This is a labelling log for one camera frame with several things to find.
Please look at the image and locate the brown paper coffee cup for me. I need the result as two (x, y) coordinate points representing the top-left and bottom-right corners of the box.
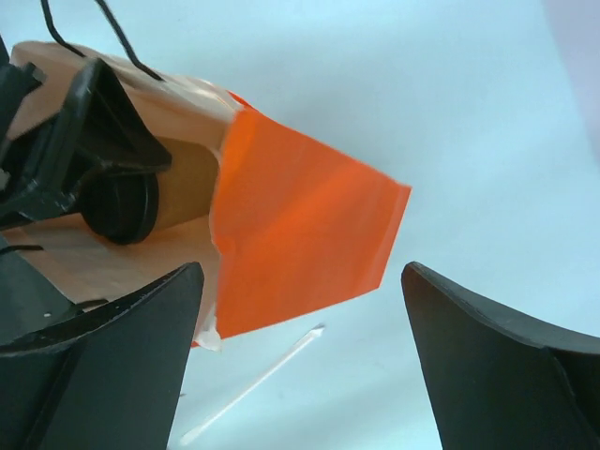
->
(153, 137), (219, 232)

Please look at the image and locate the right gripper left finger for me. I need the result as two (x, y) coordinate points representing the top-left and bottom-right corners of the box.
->
(1, 262), (204, 449)

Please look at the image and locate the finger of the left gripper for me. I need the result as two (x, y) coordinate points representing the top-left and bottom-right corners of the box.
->
(46, 58), (172, 196)

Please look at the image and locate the black plastic cup lid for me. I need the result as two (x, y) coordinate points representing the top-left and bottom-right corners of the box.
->
(78, 173), (159, 246)

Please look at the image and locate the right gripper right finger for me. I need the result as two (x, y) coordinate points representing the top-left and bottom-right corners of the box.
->
(401, 262), (599, 449)

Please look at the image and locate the white straw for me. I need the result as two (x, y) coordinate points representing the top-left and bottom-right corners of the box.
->
(179, 323), (326, 446)

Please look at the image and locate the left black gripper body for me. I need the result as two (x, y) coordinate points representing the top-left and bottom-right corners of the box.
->
(1, 57), (94, 230)

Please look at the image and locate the orange paper bag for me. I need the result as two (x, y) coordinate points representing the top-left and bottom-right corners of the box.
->
(1, 34), (411, 351)

